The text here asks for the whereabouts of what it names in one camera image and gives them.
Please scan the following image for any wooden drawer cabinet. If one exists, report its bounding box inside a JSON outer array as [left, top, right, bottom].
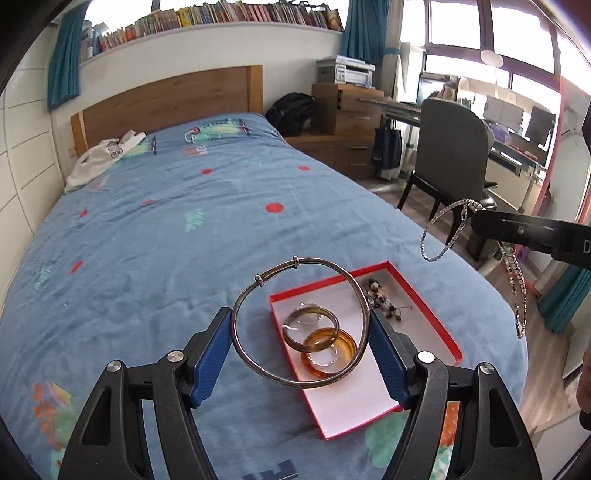
[[284, 83, 393, 181]]

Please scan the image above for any window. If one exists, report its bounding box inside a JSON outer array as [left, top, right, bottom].
[[402, 0, 568, 107]]

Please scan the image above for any black backpack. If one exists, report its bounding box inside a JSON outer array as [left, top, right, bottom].
[[265, 92, 318, 138]]

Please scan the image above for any grey desk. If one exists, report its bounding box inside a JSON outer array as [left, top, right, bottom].
[[358, 95, 550, 176]]

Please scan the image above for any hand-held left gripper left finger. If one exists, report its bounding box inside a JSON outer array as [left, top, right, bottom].
[[58, 307, 232, 480]]

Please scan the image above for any white garment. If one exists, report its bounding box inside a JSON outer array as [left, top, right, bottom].
[[64, 130, 147, 193]]

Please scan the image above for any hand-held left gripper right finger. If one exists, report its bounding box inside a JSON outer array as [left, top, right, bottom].
[[368, 308, 543, 480]]

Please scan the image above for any thin silver bangle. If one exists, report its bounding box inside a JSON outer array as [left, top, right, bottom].
[[229, 256, 371, 389]]

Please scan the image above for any teal curtain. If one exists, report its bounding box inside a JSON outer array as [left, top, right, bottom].
[[47, 9, 90, 112], [341, 0, 386, 65], [538, 268, 591, 335]]

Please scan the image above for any thin silver chain necklace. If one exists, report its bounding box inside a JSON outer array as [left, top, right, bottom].
[[420, 198, 483, 263]]

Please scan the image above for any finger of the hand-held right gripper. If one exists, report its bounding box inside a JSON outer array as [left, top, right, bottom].
[[471, 210, 591, 269]]

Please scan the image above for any dark brown bangle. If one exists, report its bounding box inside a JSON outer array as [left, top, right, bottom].
[[281, 302, 341, 352]]

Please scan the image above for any red jewelry box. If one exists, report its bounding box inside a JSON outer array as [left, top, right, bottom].
[[269, 261, 464, 440]]

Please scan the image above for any twisted silver bangle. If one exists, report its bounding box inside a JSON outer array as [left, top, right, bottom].
[[307, 346, 342, 367], [291, 302, 324, 328]]

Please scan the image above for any white printer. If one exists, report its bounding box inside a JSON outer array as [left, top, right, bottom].
[[335, 55, 376, 88]]

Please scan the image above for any computer monitor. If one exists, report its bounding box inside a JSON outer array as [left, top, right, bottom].
[[417, 74, 444, 104], [524, 106, 557, 148]]

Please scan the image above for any grey chair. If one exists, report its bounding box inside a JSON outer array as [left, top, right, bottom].
[[397, 98, 499, 261]]

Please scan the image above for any dark blue bag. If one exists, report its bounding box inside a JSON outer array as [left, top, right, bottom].
[[372, 124, 403, 181]]

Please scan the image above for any white wardrobe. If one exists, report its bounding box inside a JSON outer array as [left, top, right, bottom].
[[0, 69, 63, 324]]

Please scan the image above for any wooden headboard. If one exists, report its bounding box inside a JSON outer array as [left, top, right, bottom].
[[70, 65, 264, 158]]

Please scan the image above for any brown beaded bracelet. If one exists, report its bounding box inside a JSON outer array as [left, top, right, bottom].
[[360, 277, 414, 324]]

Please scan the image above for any row of books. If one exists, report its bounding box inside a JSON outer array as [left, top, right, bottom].
[[81, 0, 345, 63]]

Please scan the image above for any amber bangle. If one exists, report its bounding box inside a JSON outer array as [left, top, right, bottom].
[[301, 327, 360, 377]]

